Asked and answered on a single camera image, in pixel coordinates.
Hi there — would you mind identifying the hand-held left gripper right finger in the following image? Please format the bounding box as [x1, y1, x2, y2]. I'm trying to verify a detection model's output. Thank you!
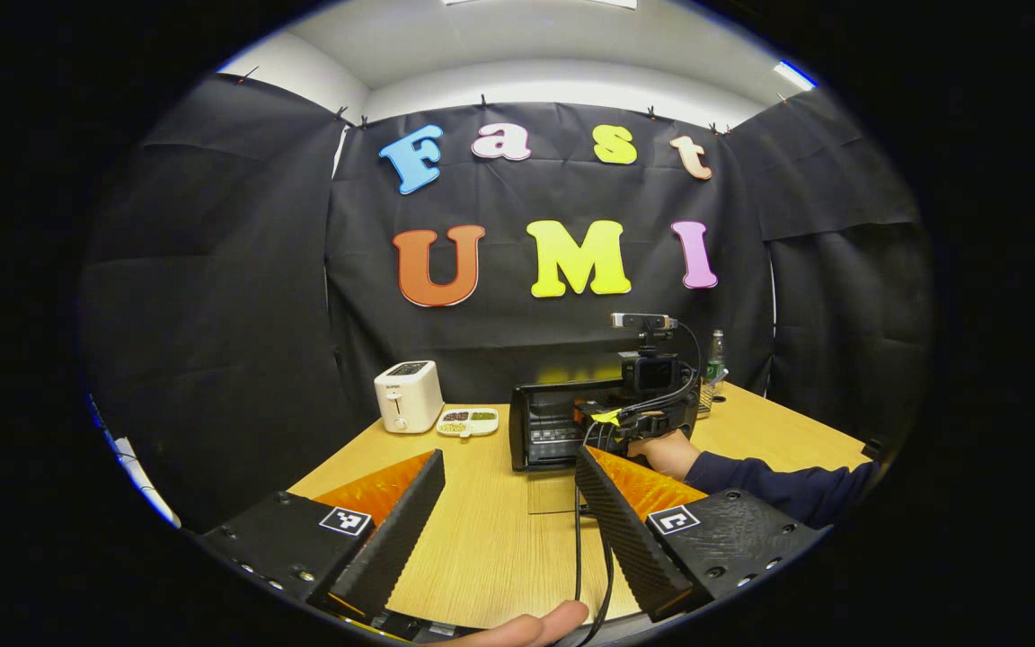
[574, 445, 830, 624]

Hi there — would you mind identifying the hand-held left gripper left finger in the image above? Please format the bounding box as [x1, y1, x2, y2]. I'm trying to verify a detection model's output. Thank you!
[197, 448, 447, 623]

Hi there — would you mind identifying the black electric oven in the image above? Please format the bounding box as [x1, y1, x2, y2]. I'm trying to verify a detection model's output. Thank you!
[509, 364, 703, 515]

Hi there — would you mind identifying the metal mesh holder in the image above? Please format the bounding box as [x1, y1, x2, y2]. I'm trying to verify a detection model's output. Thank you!
[697, 371, 727, 420]

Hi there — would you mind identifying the white divided snack tray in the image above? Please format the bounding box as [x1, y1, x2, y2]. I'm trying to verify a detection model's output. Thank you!
[436, 407, 500, 439]

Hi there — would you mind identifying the white toaster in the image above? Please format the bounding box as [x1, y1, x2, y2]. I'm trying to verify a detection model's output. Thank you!
[374, 361, 445, 434]

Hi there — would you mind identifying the black backdrop cloth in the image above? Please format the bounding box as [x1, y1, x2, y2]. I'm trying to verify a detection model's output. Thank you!
[77, 72, 936, 531]

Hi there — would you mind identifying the ceiling light panel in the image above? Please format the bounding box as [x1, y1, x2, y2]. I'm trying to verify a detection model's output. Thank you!
[446, 0, 640, 10]

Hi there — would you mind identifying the black cable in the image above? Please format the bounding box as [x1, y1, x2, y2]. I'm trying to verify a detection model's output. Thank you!
[582, 530, 617, 647]
[572, 485, 584, 605]

